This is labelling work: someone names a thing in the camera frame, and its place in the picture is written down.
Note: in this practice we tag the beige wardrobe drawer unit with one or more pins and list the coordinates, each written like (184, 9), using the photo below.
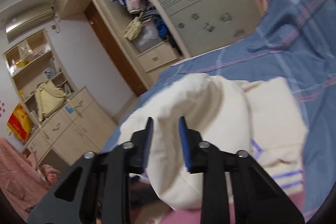
(148, 64)

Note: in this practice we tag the brown wooden door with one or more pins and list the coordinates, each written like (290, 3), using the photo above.
(113, 50)

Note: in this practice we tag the red and yellow bag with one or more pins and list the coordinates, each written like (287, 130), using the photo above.
(20, 124)

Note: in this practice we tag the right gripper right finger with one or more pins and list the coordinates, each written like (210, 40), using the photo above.
(256, 196)

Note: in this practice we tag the beige bag in wardrobe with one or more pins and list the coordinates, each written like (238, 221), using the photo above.
(134, 28)

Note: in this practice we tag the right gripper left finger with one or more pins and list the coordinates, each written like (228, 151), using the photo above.
(97, 182)

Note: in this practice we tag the open wooden shelf unit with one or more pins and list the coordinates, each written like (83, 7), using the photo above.
(32, 61)

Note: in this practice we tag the white wall air conditioner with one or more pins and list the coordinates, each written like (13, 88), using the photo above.
(27, 20)

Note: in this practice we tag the light wood side cabinet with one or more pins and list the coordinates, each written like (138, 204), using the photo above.
(79, 126)

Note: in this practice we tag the cream and pink hooded jacket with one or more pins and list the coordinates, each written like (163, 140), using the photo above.
(260, 117)

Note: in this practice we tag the blue clothes in wardrobe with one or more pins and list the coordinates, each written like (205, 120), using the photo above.
(161, 28)

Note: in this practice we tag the translucent plastic storage box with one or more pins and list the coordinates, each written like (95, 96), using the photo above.
(147, 38)

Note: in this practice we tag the blue plaid bed quilt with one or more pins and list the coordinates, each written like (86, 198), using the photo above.
(295, 40)

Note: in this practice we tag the pink towel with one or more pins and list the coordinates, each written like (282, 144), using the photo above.
(23, 182)

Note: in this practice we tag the yellow bag on cabinet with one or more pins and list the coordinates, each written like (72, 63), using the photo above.
(48, 98)

